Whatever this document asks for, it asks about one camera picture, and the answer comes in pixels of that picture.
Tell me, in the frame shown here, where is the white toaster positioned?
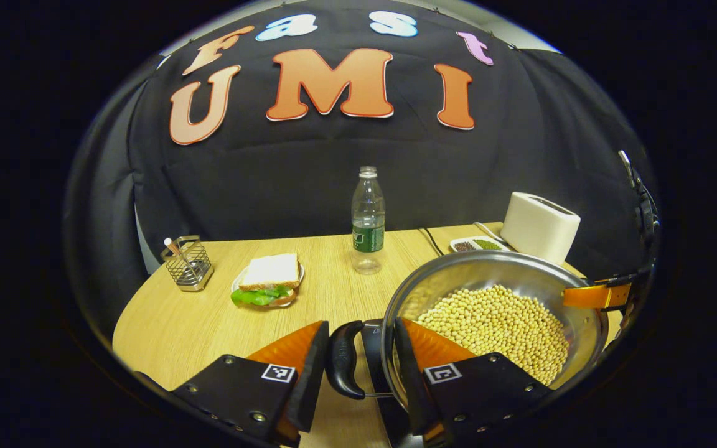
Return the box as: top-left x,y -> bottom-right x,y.
500,192 -> 581,265

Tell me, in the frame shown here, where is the black power cable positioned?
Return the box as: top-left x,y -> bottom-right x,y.
419,227 -> 445,257

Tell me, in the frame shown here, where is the pink straw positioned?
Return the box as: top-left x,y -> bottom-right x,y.
164,238 -> 194,274

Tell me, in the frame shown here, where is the black backdrop cloth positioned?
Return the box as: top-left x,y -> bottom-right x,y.
66,0 -> 658,349

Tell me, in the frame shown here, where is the pile of soybeans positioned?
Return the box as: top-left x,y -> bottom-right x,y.
416,284 -> 569,385

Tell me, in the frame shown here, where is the clear plastic water bottle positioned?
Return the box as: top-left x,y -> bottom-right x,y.
351,166 -> 387,275

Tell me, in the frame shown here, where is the white divided dish of grains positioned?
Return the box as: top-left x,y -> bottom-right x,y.
449,236 -> 508,253

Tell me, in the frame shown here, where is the metal wire holder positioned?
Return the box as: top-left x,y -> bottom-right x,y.
161,235 -> 214,292

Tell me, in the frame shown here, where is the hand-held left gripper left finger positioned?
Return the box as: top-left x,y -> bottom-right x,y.
172,320 -> 330,446

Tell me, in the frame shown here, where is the black induction cooktop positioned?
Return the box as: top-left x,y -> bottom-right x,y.
358,319 -> 424,448

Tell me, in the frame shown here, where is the steel pot with black handle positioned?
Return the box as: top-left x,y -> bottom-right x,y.
324,250 -> 609,446

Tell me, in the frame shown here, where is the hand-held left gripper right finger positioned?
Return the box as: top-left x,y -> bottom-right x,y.
393,317 -> 552,446

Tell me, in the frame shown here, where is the sandwich with lettuce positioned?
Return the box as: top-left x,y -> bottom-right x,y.
231,253 -> 301,307

